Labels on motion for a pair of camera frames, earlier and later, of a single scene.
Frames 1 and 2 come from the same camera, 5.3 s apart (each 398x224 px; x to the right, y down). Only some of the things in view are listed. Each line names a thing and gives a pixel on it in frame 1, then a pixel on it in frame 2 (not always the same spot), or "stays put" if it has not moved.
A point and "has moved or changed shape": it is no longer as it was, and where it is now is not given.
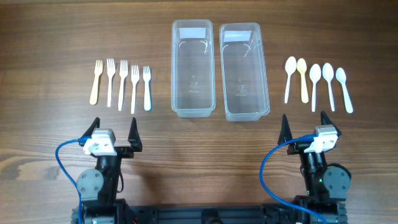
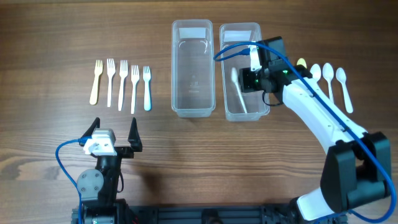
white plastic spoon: (314, 74) stays put
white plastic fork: (135, 76) stays put
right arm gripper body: (296, 148) → (250, 80)
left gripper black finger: (134, 137) stays put
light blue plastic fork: (147, 75) stays put
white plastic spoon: (290, 65) has moved or changed shape
